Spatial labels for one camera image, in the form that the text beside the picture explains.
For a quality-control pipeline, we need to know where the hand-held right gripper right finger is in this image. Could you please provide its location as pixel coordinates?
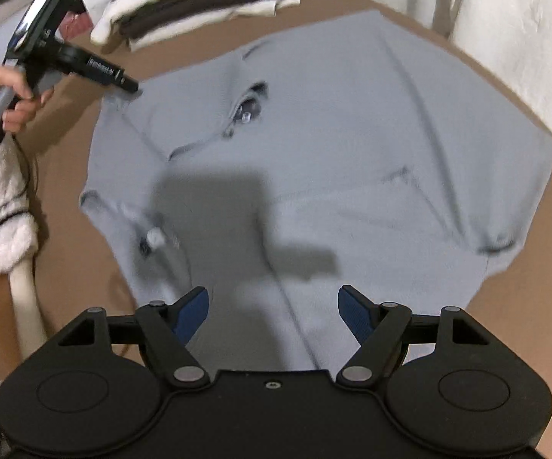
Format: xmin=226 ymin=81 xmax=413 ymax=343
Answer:
xmin=336 ymin=285 xmax=489 ymax=387

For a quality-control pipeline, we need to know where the stack of folded clothes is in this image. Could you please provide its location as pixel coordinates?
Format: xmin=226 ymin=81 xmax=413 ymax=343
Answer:
xmin=82 ymin=0 xmax=302 ymax=52

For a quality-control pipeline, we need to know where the black cable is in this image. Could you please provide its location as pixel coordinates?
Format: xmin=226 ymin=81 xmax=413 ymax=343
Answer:
xmin=5 ymin=134 xmax=50 ymax=254

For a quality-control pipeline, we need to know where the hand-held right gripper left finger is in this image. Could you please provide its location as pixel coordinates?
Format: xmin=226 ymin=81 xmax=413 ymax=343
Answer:
xmin=57 ymin=286 xmax=210 ymax=388

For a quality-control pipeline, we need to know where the white curtain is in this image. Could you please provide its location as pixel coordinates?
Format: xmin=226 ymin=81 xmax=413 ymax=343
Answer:
xmin=363 ymin=0 xmax=552 ymax=151

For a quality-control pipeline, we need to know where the light blue polo shirt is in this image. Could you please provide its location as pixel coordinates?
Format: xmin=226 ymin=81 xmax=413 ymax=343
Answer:
xmin=79 ymin=10 xmax=552 ymax=373

